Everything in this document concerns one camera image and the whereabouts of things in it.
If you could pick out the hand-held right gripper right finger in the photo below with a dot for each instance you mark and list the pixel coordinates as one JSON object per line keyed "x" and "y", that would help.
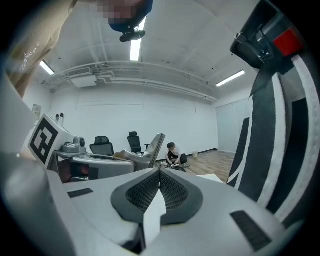
{"x": 212, "y": 225}

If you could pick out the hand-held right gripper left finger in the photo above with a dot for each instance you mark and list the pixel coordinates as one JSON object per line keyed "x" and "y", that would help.
{"x": 100, "y": 217}

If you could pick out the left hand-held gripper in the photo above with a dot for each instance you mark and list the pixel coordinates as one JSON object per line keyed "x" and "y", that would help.
{"x": 42, "y": 140}

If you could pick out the silver metal binder clip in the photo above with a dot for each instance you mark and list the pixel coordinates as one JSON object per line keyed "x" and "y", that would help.
{"x": 155, "y": 150}

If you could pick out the person's left hand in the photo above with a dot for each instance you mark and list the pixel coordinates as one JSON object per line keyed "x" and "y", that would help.
{"x": 83, "y": 172}

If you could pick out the black mesh office chair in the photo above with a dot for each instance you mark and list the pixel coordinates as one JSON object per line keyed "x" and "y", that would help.
{"x": 101, "y": 145}

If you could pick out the black headrest office chair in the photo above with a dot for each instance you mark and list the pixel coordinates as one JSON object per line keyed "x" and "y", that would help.
{"x": 133, "y": 143}

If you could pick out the dark equipment on floor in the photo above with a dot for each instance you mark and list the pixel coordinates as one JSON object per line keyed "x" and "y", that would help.
{"x": 175, "y": 168}

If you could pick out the small pale bucket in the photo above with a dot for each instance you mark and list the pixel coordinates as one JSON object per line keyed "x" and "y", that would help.
{"x": 195, "y": 154}

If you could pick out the white ceiling air conditioner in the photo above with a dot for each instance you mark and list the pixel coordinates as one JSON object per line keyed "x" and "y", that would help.
{"x": 83, "y": 81}

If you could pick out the white ceiling pipes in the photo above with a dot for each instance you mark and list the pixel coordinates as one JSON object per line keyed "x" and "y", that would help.
{"x": 162, "y": 86}

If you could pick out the black white striped backpack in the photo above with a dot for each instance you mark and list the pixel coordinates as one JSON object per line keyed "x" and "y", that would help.
{"x": 265, "y": 140}

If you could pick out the frosted glass partition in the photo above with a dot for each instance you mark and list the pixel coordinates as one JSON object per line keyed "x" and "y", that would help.
{"x": 227, "y": 125}

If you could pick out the long ceiling light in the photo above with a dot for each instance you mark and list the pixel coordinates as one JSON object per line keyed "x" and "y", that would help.
{"x": 136, "y": 47}
{"x": 230, "y": 78}
{"x": 47, "y": 67}

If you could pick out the person's mustard patterned shirt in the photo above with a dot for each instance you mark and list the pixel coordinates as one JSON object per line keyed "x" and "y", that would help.
{"x": 37, "y": 37}

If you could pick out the person's head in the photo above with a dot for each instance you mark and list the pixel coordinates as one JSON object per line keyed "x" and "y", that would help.
{"x": 125, "y": 12}

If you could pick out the black device with red label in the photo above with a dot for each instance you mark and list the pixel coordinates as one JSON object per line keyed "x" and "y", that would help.
{"x": 257, "y": 40}

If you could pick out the wall sign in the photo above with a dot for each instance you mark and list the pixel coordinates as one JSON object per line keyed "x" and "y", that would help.
{"x": 36, "y": 111}

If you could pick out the black head-worn camera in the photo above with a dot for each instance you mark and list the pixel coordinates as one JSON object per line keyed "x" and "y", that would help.
{"x": 131, "y": 36}

